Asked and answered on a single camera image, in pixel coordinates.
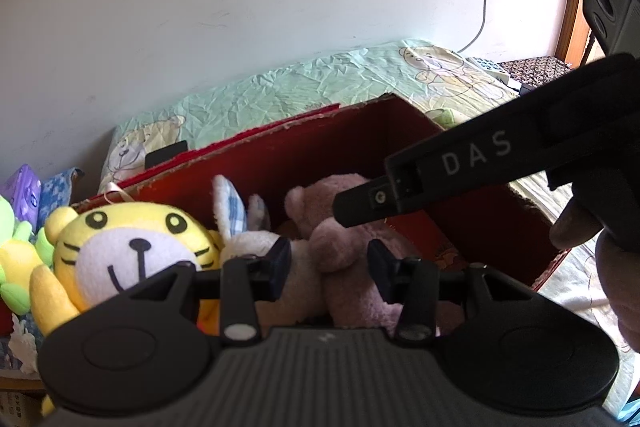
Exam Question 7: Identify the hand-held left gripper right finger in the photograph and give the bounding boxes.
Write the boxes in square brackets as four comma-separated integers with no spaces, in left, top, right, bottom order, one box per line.
[367,238,536,342]

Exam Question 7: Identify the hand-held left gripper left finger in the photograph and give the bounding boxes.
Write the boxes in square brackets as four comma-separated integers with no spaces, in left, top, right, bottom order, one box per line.
[127,237,293,348]

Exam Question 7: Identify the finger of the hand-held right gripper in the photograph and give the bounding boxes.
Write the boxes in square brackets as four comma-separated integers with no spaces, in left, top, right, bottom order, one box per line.
[332,177,426,228]

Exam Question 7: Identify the pink bear plush toy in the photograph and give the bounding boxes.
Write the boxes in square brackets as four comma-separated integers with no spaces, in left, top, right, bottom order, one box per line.
[285,173,466,333]

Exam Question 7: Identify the white rabbit plush checked ears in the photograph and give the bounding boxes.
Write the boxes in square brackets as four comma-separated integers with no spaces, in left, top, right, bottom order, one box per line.
[211,174,331,323]

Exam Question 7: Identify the red cardboard box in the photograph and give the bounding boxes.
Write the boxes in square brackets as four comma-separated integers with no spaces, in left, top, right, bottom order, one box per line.
[72,93,573,293]

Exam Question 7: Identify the yellow tiger plush toy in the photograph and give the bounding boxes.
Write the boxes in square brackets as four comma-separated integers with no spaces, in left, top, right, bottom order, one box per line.
[29,202,226,338]

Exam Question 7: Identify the person's right hand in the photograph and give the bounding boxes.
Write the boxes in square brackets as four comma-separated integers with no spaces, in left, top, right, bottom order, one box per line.
[549,201,640,355]

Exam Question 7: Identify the floral patterned cloth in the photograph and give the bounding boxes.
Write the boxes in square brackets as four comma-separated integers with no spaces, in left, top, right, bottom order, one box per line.
[497,55,573,90]

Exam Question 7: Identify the white power strip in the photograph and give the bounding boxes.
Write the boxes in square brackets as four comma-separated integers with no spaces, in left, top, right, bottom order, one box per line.
[467,56,511,82]

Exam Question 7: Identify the printed bear bed sheet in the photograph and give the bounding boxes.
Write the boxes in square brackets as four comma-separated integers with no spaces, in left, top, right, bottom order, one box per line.
[97,38,640,408]

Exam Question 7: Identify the black phone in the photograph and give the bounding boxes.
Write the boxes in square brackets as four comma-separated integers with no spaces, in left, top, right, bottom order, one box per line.
[144,139,188,170]

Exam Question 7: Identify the blue checked cloth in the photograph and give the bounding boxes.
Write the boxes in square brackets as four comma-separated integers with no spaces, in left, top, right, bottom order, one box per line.
[0,168,83,380]

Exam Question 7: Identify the green frog plush toy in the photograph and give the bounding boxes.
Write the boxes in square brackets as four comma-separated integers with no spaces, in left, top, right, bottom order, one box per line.
[0,196,53,315]

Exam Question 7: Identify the purple tissue pack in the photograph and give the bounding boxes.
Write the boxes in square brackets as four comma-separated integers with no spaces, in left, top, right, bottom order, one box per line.
[0,164,42,228]

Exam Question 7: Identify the white crumpled tissue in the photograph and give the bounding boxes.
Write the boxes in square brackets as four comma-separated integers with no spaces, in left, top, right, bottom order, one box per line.
[7,314,38,375]

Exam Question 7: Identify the wooden nightstand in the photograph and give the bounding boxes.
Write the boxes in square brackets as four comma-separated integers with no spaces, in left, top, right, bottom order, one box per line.
[0,374,48,427]

